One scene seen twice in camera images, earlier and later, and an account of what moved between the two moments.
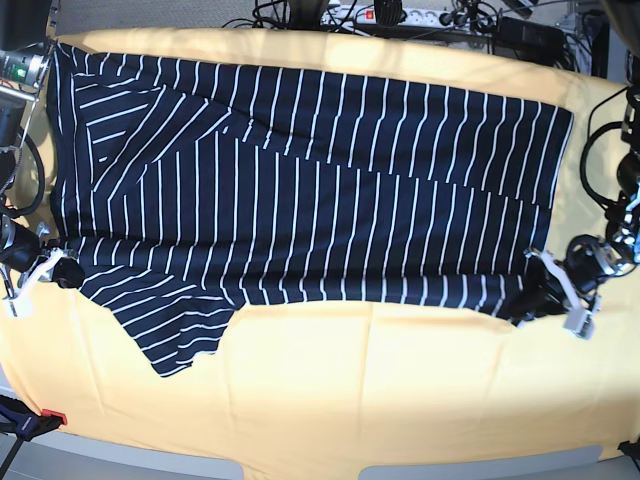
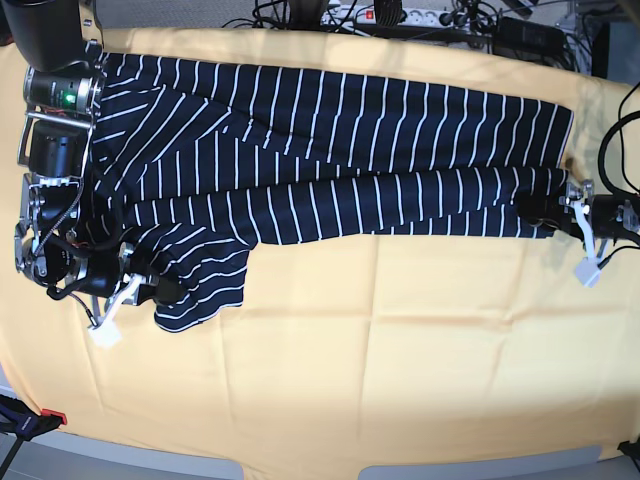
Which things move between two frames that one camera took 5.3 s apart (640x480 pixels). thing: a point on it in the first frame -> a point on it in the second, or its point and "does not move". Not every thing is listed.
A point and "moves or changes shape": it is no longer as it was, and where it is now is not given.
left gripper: [20, 247] -> [103, 274]
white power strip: [360, 15] does not move
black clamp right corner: [631, 449] does not move
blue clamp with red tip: [20, 421] does not move
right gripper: [542, 294] -> [613, 216]
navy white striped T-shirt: [185, 191] moves or changes shape
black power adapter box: [525, 40] does not move
